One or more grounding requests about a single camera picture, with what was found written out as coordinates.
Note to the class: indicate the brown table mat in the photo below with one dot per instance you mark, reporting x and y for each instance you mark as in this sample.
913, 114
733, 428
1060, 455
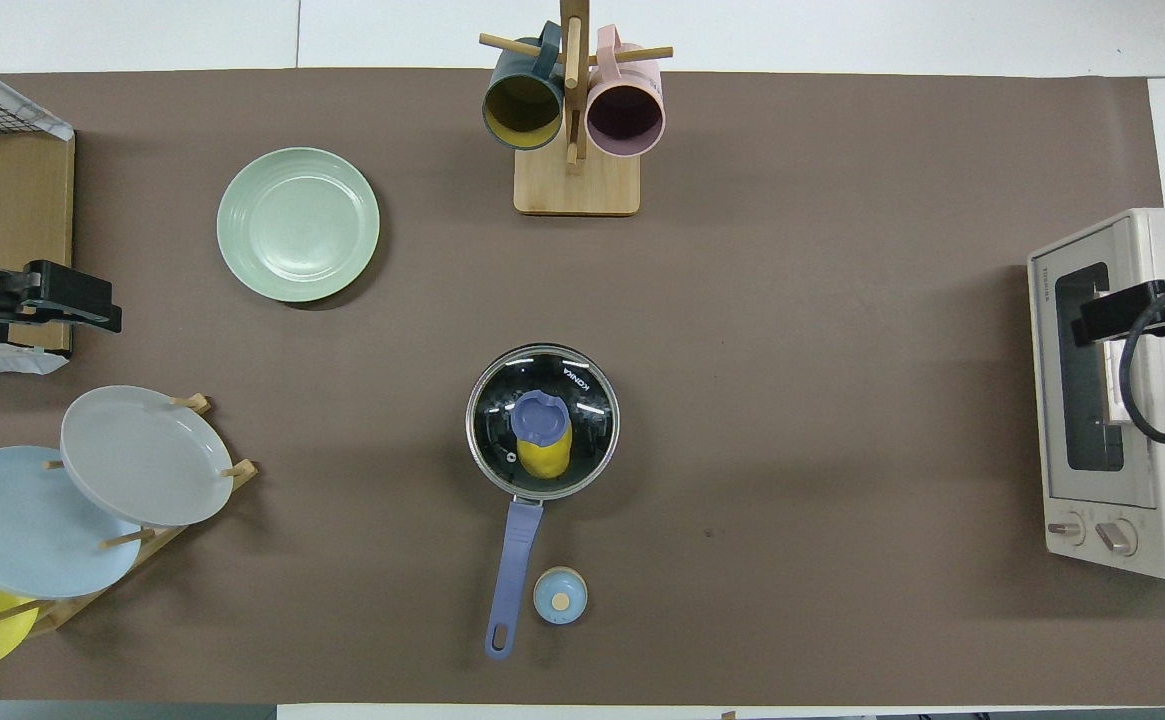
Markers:
792, 400

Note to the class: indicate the light blue plate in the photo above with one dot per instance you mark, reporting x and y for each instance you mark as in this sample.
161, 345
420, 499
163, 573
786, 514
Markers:
22, 525

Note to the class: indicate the light green plate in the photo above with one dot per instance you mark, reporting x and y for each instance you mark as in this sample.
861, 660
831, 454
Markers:
297, 225

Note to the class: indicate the wooden plate rack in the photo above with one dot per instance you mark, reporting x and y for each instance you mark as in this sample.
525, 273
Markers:
242, 470

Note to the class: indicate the wooden mug tree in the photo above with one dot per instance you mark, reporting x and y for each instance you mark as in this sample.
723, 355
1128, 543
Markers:
577, 185

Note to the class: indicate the dark teal mug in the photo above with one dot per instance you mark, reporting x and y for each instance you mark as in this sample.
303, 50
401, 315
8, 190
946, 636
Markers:
522, 105

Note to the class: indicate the glass lid purple knob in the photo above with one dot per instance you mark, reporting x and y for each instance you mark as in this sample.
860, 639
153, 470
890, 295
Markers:
497, 400

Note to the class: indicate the grey plate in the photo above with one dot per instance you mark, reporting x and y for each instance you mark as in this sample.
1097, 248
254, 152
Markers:
142, 455

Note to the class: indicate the pink mug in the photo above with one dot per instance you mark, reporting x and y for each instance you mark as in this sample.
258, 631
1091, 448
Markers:
625, 115

